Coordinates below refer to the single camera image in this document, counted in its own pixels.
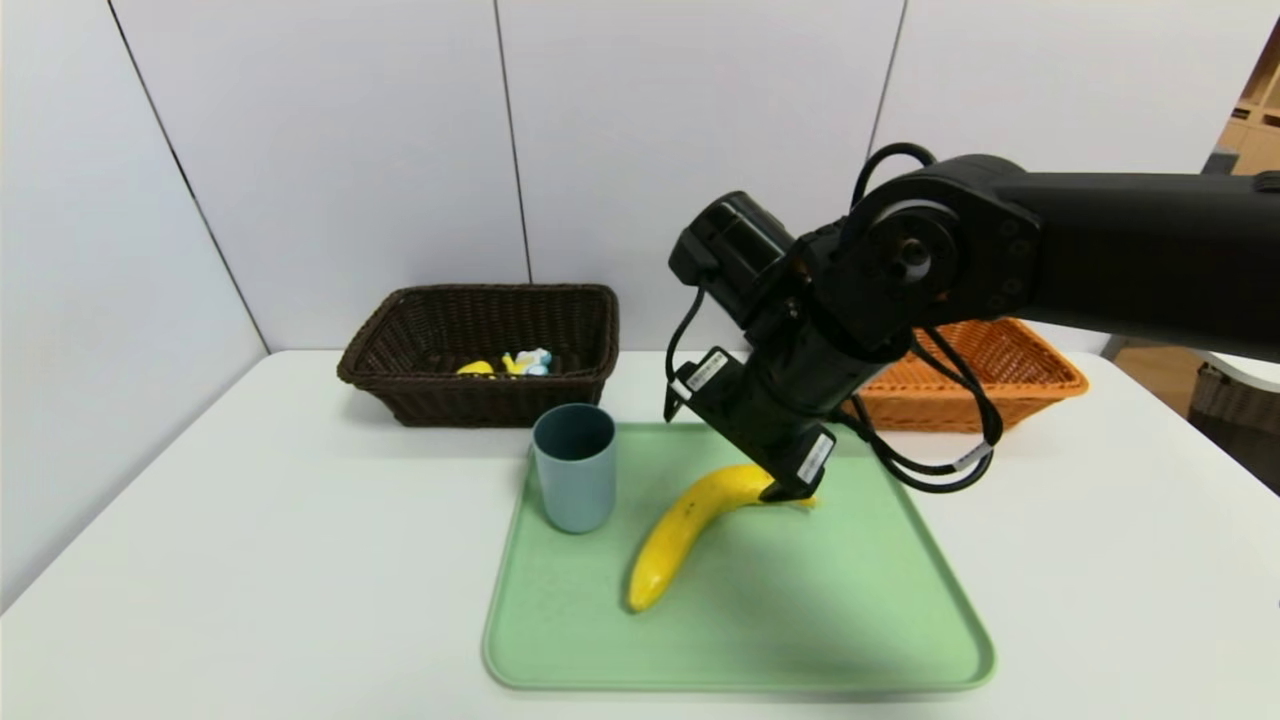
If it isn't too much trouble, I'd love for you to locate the wooden shelf cabinet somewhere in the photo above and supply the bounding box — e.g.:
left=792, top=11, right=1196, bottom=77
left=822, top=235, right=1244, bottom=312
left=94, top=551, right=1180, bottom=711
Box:
left=1213, top=20, right=1280, bottom=177

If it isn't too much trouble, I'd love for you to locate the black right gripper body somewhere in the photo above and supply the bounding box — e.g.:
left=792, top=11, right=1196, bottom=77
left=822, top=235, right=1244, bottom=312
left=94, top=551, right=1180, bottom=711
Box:
left=668, top=315, right=893, bottom=498

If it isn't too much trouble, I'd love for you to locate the white side table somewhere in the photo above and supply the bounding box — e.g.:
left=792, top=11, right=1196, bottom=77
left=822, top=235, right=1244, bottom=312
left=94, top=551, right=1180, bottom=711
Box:
left=1195, top=350, right=1280, bottom=393

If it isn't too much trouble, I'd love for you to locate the dark grey bin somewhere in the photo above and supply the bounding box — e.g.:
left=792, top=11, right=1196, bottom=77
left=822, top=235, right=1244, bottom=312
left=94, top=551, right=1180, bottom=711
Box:
left=1188, top=364, right=1280, bottom=497

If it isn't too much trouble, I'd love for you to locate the yellow duck toy car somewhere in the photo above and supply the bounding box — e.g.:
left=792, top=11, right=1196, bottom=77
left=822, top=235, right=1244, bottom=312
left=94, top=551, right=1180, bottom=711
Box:
left=457, top=347, right=554, bottom=379

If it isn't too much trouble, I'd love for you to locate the yellow banana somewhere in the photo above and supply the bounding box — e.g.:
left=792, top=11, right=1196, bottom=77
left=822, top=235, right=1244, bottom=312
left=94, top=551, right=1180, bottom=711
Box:
left=626, top=463, right=818, bottom=613

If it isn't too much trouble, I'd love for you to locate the blue-grey plastic cup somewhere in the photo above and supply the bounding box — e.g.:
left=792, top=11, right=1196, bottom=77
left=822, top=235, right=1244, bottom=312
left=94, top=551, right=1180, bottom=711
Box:
left=531, top=403, right=617, bottom=535

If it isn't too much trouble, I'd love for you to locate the dark brown wicker basket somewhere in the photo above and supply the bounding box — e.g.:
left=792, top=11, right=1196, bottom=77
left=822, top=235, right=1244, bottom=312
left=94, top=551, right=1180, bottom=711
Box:
left=337, top=284, right=620, bottom=429

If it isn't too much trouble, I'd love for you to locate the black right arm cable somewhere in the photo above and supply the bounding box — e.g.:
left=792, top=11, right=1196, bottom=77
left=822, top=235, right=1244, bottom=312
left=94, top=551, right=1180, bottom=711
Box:
left=835, top=325, right=1004, bottom=495

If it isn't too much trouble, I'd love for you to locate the light green plastic tray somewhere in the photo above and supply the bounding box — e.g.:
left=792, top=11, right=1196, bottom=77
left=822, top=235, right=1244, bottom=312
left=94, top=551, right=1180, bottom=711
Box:
left=482, top=421, right=996, bottom=692

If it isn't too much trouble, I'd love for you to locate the orange wicker basket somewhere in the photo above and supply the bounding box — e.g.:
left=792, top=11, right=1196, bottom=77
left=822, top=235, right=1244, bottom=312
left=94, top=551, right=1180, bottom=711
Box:
left=845, top=318, right=1089, bottom=433

